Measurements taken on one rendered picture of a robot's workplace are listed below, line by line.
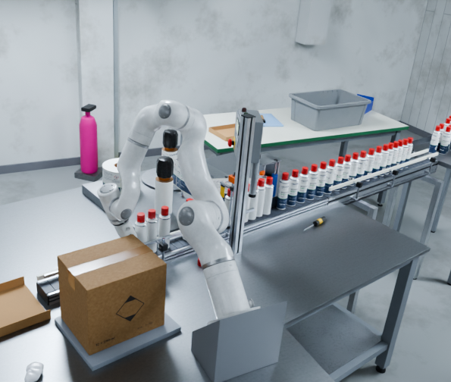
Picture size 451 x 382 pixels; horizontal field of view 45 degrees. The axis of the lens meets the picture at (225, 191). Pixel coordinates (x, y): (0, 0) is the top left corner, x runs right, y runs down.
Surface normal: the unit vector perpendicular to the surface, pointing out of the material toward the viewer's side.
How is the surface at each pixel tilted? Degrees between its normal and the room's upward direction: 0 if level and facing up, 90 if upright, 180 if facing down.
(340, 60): 90
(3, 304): 0
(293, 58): 90
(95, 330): 90
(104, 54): 90
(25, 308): 0
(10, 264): 0
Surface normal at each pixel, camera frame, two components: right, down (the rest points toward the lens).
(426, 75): -0.87, 0.14
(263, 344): 0.47, 0.41
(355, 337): 0.08, -0.90
